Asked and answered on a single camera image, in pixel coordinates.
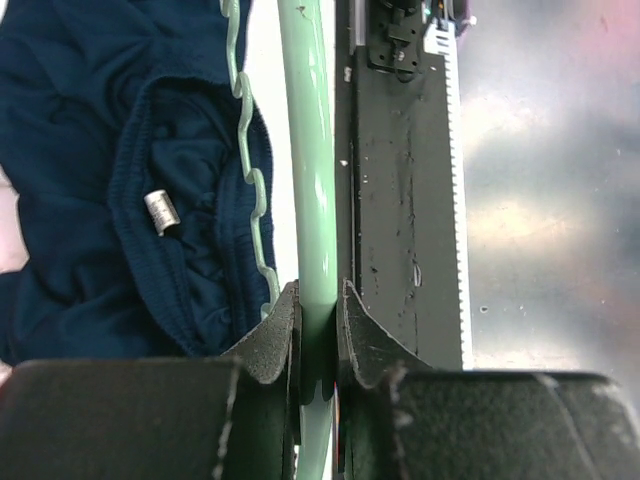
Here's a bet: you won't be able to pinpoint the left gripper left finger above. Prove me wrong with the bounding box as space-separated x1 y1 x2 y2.
1 282 300 479

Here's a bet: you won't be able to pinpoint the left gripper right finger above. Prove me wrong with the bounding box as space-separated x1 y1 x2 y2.
334 282 639 479

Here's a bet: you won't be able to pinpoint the navy blue shorts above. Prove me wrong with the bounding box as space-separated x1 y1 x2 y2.
1 1 269 366

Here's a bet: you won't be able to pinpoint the mint green hanger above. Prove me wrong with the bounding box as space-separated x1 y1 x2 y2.
219 0 339 480

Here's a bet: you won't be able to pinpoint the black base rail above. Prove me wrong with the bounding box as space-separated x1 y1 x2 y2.
335 1 465 370

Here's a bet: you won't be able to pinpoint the white slotted cable duct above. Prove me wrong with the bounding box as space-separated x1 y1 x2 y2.
424 20 474 370

